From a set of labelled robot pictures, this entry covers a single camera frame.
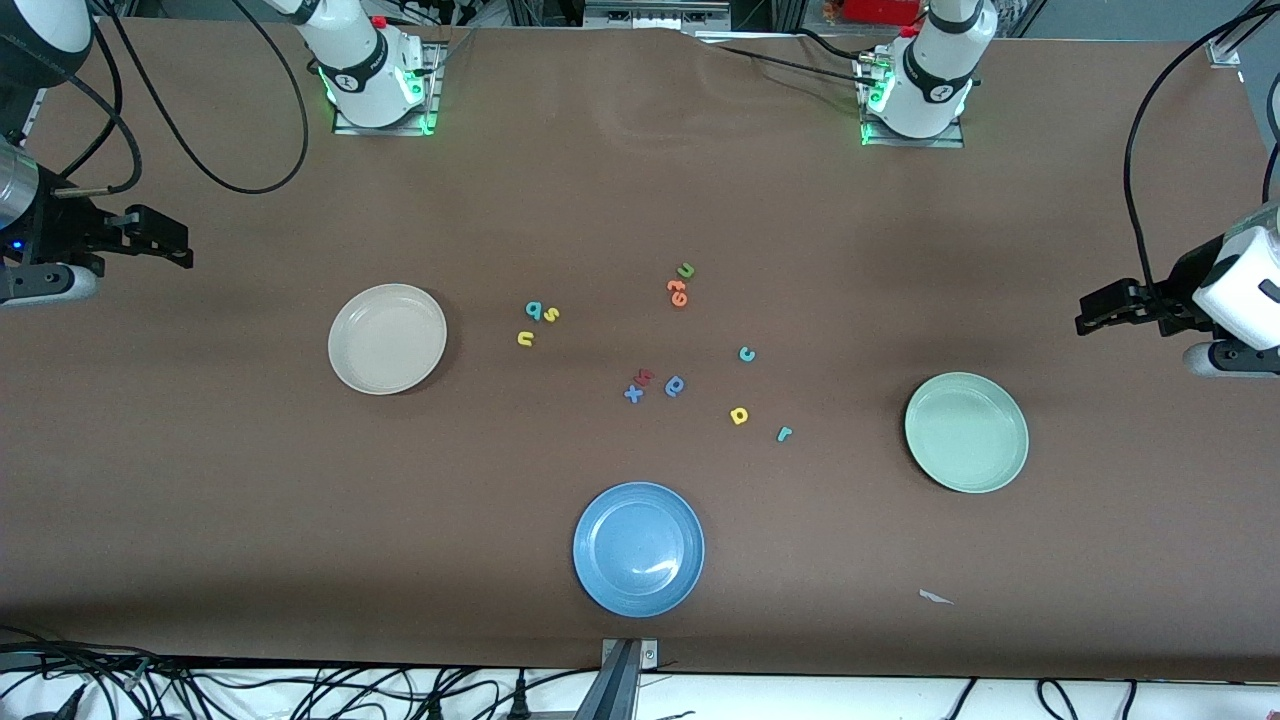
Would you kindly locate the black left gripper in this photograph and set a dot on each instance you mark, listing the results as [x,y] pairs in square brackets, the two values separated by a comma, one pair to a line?
[1183,279]

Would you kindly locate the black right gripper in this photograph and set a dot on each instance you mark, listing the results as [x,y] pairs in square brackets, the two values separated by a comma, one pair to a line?
[62,228]

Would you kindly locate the green plate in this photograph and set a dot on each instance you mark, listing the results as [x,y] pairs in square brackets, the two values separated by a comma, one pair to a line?
[966,432]

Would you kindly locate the beige brown plate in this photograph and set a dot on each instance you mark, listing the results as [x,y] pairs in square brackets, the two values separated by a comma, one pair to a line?
[387,340]

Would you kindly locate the brown table cover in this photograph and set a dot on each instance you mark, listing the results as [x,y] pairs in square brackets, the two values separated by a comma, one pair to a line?
[200,480]

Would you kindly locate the white paper scrap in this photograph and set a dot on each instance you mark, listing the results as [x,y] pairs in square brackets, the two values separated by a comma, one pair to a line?
[932,597]

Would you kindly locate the red box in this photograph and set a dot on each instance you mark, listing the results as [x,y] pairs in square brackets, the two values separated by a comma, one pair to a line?
[880,10]

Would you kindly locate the orange foam letter g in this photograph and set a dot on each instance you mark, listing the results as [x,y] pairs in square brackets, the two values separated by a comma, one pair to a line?
[672,290]

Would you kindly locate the blue foam letter a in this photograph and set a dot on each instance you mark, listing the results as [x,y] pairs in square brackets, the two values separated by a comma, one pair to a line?
[668,387]

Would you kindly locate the black plug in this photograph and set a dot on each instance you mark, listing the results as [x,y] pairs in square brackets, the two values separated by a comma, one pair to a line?
[433,708]
[518,700]
[55,708]

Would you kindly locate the grey metal box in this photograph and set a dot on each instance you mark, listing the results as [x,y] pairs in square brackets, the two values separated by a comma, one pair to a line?
[655,15]

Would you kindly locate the blue plate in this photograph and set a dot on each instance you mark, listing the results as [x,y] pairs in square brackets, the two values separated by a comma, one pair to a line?
[638,550]

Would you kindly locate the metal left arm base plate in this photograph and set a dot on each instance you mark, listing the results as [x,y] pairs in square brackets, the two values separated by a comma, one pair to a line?
[915,143]

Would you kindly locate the aluminium frame corner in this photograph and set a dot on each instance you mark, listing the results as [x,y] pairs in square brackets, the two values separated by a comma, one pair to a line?
[1222,52]

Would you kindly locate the grey metal bracket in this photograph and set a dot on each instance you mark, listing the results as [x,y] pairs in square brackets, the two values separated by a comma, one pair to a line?
[628,655]

